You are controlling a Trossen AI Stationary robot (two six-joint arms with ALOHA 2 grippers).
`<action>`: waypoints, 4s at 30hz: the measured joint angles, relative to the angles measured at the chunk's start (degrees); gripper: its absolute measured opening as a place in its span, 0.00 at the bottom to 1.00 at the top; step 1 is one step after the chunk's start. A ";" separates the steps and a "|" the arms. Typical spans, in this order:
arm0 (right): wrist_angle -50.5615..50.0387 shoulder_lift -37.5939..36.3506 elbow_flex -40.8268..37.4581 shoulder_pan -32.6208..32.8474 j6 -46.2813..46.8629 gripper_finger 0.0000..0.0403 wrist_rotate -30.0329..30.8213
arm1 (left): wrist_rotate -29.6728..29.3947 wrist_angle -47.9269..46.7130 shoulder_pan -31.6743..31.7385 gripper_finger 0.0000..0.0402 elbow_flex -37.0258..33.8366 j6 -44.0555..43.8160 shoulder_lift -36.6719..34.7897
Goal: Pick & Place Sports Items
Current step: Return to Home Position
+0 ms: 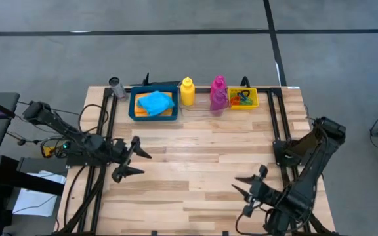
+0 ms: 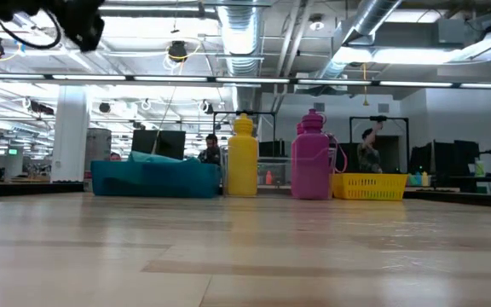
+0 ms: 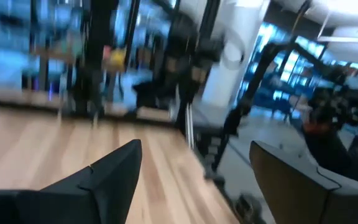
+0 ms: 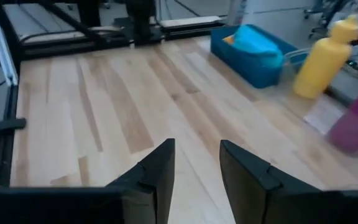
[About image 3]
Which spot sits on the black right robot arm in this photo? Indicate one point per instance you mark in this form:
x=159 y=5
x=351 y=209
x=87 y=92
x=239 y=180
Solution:
x=182 y=62

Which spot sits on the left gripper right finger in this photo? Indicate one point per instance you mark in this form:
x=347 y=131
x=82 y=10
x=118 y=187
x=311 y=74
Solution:
x=291 y=186

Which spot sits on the white pillar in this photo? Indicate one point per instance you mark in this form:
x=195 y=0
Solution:
x=219 y=81

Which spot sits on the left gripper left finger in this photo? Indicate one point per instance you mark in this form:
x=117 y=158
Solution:
x=117 y=180

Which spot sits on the large window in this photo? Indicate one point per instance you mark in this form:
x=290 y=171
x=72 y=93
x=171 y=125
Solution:
x=291 y=68

